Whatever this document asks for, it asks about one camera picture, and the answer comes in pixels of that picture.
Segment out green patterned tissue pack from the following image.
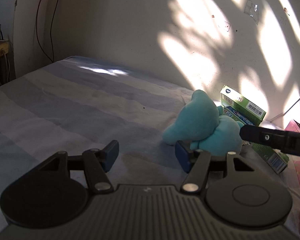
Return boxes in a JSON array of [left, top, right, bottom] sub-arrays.
[[242, 140, 289, 174]]

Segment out teal plush toy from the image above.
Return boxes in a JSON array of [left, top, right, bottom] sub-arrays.
[[162, 90, 243, 156]]

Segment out green toothpaste box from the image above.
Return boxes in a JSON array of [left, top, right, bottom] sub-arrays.
[[220, 85, 266, 126]]

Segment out blue white toothpaste box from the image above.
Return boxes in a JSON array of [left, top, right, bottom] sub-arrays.
[[222, 103, 266, 126]]

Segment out striped blue bed sheet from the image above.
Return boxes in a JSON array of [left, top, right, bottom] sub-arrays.
[[0, 56, 296, 239]]

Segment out white power cable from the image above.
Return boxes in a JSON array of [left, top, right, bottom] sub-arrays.
[[267, 88, 300, 123]]

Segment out thin black wall cable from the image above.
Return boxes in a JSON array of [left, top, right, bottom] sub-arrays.
[[35, 0, 63, 63]]

